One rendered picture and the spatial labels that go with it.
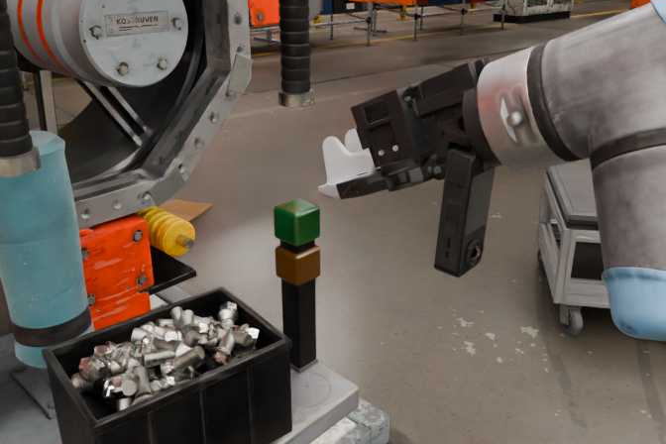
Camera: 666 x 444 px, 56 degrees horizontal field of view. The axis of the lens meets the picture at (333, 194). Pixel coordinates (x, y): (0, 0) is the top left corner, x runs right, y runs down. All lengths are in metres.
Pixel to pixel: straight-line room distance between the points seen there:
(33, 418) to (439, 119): 0.86
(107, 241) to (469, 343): 1.03
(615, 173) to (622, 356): 1.33
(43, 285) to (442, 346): 1.11
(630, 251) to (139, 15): 0.53
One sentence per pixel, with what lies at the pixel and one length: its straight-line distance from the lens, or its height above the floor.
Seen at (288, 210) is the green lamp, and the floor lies 0.66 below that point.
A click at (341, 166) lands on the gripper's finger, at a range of 0.59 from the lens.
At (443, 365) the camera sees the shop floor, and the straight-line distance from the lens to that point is 1.58.
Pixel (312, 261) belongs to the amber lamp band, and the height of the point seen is 0.60.
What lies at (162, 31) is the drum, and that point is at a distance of 0.74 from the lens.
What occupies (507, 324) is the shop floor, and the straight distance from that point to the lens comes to 1.76.
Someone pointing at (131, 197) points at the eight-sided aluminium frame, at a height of 0.60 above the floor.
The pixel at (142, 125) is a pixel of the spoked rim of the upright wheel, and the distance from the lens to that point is 1.03.
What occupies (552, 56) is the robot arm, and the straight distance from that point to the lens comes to 0.47.
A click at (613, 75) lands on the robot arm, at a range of 0.44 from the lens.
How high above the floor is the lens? 0.93
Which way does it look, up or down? 21 degrees down
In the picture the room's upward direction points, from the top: straight up
